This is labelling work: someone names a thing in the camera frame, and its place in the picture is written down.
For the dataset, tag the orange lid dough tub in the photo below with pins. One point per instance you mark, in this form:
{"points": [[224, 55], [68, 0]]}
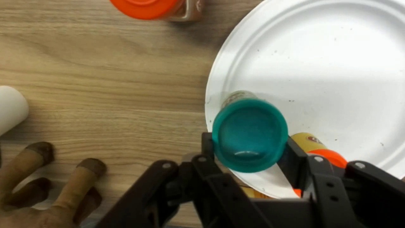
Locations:
{"points": [[314, 147]]}

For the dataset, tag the red lid spice jar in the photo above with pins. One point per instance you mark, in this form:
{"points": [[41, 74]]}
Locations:
{"points": [[147, 8]]}

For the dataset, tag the white paper plate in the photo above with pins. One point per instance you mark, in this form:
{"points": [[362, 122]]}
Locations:
{"points": [[320, 71]]}

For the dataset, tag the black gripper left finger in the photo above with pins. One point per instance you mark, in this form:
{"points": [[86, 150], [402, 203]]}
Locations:
{"points": [[181, 194]]}

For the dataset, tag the white paper cup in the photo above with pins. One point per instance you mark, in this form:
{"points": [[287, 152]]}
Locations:
{"points": [[10, 108]]}

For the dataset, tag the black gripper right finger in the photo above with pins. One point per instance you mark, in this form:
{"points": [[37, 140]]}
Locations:
{"points": [[354, 198]]}

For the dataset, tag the teal lid dough tub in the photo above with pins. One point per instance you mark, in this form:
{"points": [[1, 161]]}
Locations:
{"points": [[248, 135]]}

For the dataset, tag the brown moose plush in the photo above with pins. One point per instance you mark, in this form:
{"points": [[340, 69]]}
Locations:
{"points": [[63, 198]]}

